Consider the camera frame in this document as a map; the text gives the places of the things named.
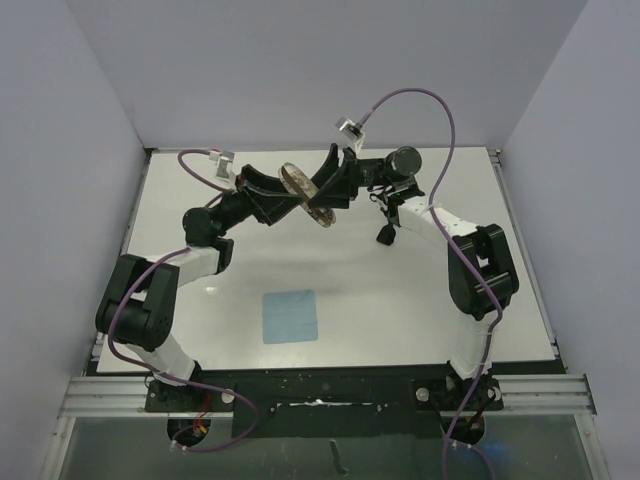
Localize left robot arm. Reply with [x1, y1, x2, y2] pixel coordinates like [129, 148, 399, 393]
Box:
[96, 163, 322, 411]

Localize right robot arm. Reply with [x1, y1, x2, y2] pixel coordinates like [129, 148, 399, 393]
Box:
[309, 144, 519, 409]

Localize patterned glasses case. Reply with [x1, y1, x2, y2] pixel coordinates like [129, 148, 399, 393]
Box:
[279, 162, 336, 228]

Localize blue cleaning cloth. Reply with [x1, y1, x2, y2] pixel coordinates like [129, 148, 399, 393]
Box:
[262, 290, 319, 345]

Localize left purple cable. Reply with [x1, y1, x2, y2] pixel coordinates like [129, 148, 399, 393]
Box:
[104, 148, 261, 454]

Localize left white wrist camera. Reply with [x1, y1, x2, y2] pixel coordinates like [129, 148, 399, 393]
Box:
[209, 149, 236, 184]

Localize black sunglasses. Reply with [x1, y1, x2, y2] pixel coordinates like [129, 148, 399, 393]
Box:
[376, 224, 396, 246]

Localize purple cable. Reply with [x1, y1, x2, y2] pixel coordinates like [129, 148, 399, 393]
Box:
[355, 87, 501, 480]
[104, 148, 261, 454]

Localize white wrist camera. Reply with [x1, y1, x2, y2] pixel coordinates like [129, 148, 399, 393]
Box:
[209, 149, 236, 184]
[335, 117, 365, 154]

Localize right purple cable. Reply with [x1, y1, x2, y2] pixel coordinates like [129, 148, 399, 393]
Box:
[355, 87, 501, 480]

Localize aluminium frame rail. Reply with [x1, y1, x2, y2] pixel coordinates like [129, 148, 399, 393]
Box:
[59, 374, 596, 418]

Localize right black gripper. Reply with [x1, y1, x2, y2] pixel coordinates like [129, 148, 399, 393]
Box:
[301, 144, 395, 209]

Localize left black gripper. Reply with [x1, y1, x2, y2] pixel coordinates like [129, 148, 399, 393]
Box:
[213, 166, 303, 235]

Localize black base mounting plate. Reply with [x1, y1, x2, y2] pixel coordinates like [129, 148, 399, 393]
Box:
[144, 365, 504, 439]

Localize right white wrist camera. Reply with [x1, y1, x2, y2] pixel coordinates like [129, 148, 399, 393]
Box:
[335, 117, 365, 154]

